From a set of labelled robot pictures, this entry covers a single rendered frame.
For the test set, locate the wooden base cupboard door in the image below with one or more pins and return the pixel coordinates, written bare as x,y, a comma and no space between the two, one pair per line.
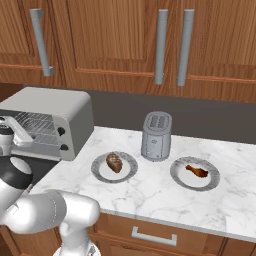
33,243

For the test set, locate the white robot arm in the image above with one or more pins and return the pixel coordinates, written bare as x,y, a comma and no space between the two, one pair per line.
36,210

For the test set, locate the silver toaster oven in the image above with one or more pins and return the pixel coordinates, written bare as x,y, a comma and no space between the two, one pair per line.
50,103

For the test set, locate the wooden wall cupboard door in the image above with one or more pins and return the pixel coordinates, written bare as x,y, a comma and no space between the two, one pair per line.
110,40
16,33
226,43

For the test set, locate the grey rimmed plate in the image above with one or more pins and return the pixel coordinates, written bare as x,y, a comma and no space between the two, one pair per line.
128,168
195,183

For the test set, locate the brown chicken drumstick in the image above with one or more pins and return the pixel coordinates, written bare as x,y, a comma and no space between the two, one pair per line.
198,172

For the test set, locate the glass toaster oven door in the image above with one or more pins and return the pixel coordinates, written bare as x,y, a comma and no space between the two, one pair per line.
41,130

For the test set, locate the black toaster oven knob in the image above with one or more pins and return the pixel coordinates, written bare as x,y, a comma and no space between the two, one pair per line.
61,131
63,147

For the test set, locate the silver two-slot toaster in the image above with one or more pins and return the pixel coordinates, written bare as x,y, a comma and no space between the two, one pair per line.
156,140

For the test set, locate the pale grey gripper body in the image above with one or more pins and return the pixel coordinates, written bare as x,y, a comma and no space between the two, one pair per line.
20,134

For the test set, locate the wooden drawer front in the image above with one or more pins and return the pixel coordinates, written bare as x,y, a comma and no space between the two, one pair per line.
113,233
240,248

